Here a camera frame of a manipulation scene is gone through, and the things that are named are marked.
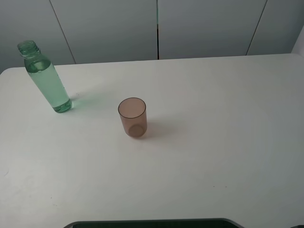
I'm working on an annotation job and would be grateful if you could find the green transparent water bottle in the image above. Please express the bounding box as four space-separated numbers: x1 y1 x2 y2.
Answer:
17 40 72 113

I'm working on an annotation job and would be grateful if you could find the pink translucent plastic cup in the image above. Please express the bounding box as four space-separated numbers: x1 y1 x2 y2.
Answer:
118 97 147 138

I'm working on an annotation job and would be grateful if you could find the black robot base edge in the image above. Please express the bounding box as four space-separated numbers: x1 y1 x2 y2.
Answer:
66 218 241 228

